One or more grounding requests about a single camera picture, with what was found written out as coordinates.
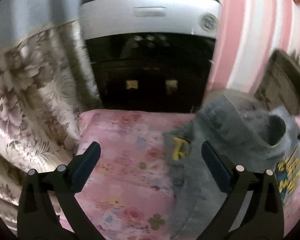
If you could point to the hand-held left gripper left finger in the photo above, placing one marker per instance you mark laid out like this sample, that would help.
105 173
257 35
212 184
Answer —
86 165

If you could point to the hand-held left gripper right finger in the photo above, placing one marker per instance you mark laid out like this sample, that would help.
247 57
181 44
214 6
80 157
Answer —
215 166

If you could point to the blue denim jacket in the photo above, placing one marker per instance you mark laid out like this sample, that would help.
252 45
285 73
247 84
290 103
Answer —
215 127

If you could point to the pink floral bedsheet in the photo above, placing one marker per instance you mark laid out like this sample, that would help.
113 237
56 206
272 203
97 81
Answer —
127 155

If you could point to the brown covered cabinet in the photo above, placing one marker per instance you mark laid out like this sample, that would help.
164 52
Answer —
277 80

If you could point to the grey floral curtain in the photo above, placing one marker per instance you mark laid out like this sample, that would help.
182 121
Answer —
30 92

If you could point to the silver black water dispenser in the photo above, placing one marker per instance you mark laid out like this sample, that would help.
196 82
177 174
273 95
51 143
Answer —
150 62

